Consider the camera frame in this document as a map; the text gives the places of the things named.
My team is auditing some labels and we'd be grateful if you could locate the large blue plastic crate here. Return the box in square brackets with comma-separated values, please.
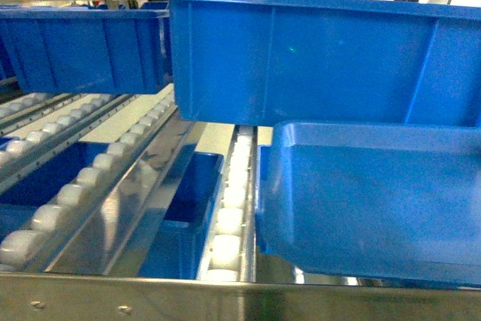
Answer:
[168, 0, 480, 127]

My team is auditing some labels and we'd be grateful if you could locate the white roller track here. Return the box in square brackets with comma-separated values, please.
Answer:
[196, 126, 257, 283]

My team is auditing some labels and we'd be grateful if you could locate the blue plastic tray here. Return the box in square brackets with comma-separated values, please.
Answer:
[258, 122, 480, 286]

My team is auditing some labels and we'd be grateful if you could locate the left blue crate on rollers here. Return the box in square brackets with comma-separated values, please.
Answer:
[1, 7, 171, 95]

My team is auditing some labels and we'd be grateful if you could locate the steel shelf front rail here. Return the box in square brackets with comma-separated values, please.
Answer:
[1, 273, 480, 320]

